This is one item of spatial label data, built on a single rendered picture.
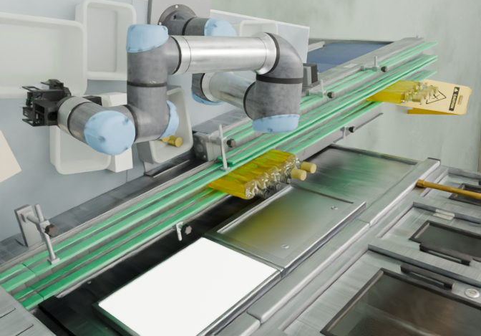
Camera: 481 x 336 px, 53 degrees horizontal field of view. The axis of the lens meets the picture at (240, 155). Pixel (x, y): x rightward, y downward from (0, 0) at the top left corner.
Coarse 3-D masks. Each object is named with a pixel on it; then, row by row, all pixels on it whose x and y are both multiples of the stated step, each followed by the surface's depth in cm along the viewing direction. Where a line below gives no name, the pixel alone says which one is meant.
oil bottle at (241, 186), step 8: (224, 176) 164; (232, 176) 164; (240, 176) 163; (208, 184) 170; (216, 184) 167; (224, 184) 164; (232, 184) 161; (240, 184) 158; (248, 184) 157; (256, 184) 158; (232, 192) 162; (240, 192) 159; (248, 192) 157
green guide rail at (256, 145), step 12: (420, 60) 274; (396, 72) 254; (372, 84) 239; (384, 84) 239; (348, 96) 224; (360, 96) 223; (324, 108) 211; (336, 108) 210; (300, 120) 200; (312, 120) 198; (252, 144) 181; (264, 144) 178; (228, 156) 172; (240, 156) 170
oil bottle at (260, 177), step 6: (240, 168) 168; (246, 168) 168; (252, 168) 167; (240, 174) 165; (246, 174) 163; (252, 174) 163; (258, 174) 162; (264, 174) 162; (258, 180) 160; (264, 180) 161; (264, 186) 161
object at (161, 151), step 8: (176, 88) 158; (168, 96) 165; (176, 96) 163; (184, 96) 161; (176, 104) 164; (184, 104) 162; (184, 112) 164; (184, 120) 165; (184, 128) 167; (176, 136) 171; (184, 136) 168; (192, 136) 167; (152, 144) 155; (160, 144) 166; (184, 144) 168; (192, 144) 168; (152, 152) 156; (160, 152) 164; (168, 152) 164; (176, 152) 163; (184, 152) 166; (160, 160) 159
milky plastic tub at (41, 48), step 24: (0, 24) 104; (24, 24) 106; (48, 24) 106; (72, 24) 108; (0, 48) 105; (24, 48) 108; (48, 48) 112; (72, 48) 113; (0, 72) 105; (24, 72) 109; (48, 72) 113; (72, 72) 114; (0, 96) 99; (24, 96) 103
